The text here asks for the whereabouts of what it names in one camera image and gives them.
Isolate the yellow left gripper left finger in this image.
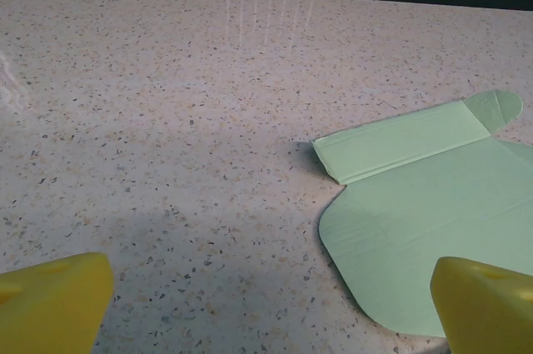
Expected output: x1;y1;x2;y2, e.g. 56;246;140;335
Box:
0;252;114;354

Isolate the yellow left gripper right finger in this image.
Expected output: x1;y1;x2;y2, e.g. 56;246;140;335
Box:
430;256;533;354

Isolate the green paper box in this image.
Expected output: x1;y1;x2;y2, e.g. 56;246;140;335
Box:
311;89;533;338

